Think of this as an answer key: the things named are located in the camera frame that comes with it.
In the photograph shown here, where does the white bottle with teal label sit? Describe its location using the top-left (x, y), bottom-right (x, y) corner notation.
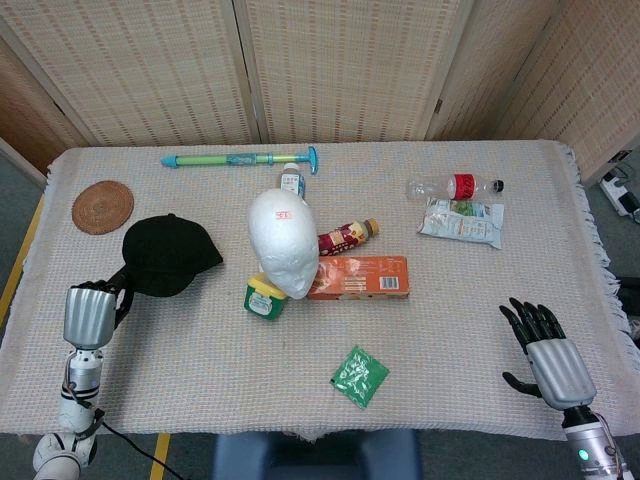
top-left (279, 162), bottom-right (307, 202)

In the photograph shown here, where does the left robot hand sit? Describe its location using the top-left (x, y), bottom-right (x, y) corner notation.
top-left (62, 263), bottom-right (135, 351)

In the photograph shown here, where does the white power strip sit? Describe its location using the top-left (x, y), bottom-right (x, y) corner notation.
top-left (599, 171), bottom-right (640, 224)

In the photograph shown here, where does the white foam mannequin head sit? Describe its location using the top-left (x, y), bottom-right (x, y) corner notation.
top-left (248, 188), bottom-right (320, 301)

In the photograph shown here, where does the orange cardboard box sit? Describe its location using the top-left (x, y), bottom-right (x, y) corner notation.
top-left (306, 255), bottom-right (412, 301)

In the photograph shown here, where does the red brown drink bottle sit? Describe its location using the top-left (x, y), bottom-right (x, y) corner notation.
top-left (317, 217), bottom-right (381, 260)

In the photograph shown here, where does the black cap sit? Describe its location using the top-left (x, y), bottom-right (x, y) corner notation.
top-left (122, 213), bottom-right (225, 298)

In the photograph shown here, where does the woven folding screen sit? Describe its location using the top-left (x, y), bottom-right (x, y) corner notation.
top-left (0, 0), bottom-right (640, 188)

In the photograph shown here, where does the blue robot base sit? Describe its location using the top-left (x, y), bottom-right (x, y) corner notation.
top-left (211, 429), bottom-right (424, 480)

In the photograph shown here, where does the white snack bag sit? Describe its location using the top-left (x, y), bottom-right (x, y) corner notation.
top-left (417, 196), bottom-right (506, 251)

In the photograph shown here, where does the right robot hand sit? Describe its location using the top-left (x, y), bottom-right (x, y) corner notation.
top-left (499, 297), bottom-right (598, 411)

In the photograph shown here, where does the round woven rattan coaster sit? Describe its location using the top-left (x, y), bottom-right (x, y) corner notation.
top-left (71, 180), bottom-right (135, 235)

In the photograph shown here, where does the beige woven tablecloth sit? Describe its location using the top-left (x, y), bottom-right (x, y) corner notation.
top-left (0, 139), bottom-right (639, 443)

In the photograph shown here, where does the clear bottle with red label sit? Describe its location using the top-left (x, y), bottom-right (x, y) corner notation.
top-left (405, 171), bottom-right (505, 203)

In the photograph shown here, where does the green blue water squirter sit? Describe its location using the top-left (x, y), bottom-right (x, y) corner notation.
top-left (160, 145), bottom-right (320, 176)

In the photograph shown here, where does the green foil sachet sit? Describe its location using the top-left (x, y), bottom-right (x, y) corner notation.
top-left (329, 344), bottom-right (391, 411)

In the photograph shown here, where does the green jar with yellow lid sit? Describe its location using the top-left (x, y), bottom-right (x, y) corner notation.
top-left (243, 273), bottom-right (289, 322)

